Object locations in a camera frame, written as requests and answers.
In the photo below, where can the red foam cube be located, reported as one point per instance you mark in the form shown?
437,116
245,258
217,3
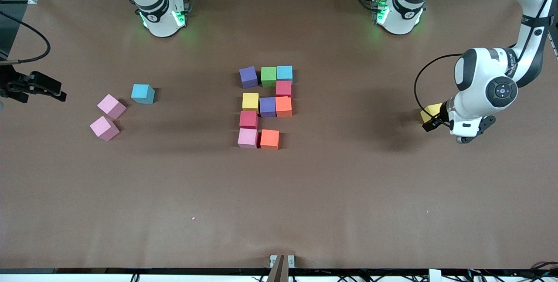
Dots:
249,120
283,89

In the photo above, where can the yellow foam cube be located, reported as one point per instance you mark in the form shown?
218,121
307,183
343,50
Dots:
250,101
431,111

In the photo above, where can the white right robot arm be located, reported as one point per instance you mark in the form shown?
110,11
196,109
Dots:
161,20

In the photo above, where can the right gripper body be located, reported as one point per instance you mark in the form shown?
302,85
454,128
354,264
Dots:
13,84

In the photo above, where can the green foam cube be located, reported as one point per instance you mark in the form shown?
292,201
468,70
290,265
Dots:
269,77

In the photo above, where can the white label tag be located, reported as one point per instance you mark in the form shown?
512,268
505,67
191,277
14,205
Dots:
434,276

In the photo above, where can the orange foam cube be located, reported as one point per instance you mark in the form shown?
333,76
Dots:
270,139
284,107

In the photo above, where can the metal post bracket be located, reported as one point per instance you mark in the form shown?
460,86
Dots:
282,269

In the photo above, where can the light blue foam cube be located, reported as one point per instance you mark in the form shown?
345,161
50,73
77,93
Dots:
285,73
142,93

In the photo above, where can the pink foam cube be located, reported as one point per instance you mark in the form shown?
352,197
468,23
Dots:
104,127
111,106
248,138

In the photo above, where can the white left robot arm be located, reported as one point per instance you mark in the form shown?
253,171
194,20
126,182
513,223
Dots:
492,77

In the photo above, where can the purple foam cube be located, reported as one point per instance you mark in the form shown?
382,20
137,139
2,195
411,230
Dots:
248,76
267,107

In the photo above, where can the brown table cover sheet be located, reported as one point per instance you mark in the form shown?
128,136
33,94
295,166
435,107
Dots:
279,195

